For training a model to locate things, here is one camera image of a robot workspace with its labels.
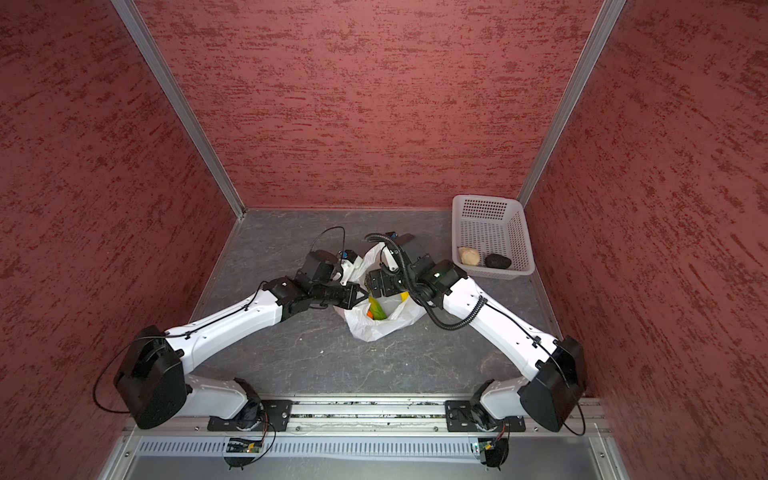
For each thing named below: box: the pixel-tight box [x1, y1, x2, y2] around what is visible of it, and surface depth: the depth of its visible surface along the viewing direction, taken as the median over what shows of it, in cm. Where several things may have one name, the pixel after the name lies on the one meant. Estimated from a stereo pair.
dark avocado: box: [484, 253, 512, 269], surface depth 102 cm
